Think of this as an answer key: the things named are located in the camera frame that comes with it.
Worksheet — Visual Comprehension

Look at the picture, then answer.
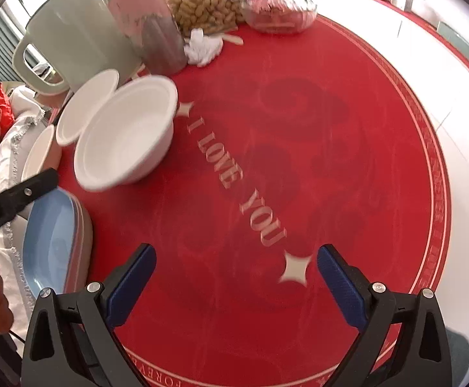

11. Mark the bag of peanuts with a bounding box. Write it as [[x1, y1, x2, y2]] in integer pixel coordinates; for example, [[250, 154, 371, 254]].
[[166, 0, 251, 35]]

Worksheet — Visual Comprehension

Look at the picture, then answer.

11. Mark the long green box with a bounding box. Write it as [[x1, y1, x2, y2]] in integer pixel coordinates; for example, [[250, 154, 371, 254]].
[[437, 21, 469, 62]]

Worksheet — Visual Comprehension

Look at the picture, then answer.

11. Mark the white lace cloth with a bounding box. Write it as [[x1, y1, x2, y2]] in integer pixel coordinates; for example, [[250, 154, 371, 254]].
[[0, 86, 57, 331]]

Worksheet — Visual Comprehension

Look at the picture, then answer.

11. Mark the pink rimmed plate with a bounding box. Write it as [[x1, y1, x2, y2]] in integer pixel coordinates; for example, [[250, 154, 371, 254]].
[[63, 193, 94, 294]]

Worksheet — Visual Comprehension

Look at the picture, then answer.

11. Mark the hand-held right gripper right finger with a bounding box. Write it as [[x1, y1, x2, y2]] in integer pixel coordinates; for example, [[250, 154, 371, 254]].
[[317, 244, 454, 387]]

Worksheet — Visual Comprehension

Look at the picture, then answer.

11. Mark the person's leg in grey trousers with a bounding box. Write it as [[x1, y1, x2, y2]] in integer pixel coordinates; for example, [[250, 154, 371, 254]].
[[445, 328, 469, 387]]

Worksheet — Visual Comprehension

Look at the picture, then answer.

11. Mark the crumpled white tissue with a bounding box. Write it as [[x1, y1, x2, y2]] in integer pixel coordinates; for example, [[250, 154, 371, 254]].
[[184, 28, 224, 66]]

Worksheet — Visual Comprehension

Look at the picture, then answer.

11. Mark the large white bowl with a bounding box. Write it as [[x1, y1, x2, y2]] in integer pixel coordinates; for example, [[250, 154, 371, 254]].
[[74, 76, 178, 193]]

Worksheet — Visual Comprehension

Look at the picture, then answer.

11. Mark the small white bowl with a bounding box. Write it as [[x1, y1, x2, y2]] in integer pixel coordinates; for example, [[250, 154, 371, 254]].
[[56, 69, 121, 146]]

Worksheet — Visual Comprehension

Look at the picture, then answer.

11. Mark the clear glass snack bowl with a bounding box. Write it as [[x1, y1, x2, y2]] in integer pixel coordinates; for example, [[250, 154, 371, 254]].
[[242, 0, 319, 34]]

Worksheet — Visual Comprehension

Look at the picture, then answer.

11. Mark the pink and metal bottle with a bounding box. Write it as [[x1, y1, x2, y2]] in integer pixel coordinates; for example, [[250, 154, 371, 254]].
[[88, 0, 189, 75]]

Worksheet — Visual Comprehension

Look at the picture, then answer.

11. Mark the light green jug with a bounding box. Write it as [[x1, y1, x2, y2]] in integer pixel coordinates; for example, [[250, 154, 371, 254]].
[[12, 0, 146, 96]]

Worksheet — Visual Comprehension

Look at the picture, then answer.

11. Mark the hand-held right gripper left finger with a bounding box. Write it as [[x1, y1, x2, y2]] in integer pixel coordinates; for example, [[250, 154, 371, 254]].
[[20, 243, 157, 387]]

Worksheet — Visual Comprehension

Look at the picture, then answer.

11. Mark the red printed cushion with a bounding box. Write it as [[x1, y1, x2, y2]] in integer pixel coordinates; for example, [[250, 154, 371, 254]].
[[0, 83, 17, 138]]

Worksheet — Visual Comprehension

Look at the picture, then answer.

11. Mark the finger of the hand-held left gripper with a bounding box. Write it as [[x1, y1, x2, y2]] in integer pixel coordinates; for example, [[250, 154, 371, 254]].
[[0, 168, 59, 251]]

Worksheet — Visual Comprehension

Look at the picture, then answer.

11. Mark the blue plate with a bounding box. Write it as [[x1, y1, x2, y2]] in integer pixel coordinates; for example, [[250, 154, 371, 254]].
[[22, 189, 82, 300]]

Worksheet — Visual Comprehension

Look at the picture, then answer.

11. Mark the cream shallow bowl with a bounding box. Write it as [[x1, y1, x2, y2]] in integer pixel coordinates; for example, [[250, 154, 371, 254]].
[[21, 124, 62, 182]]

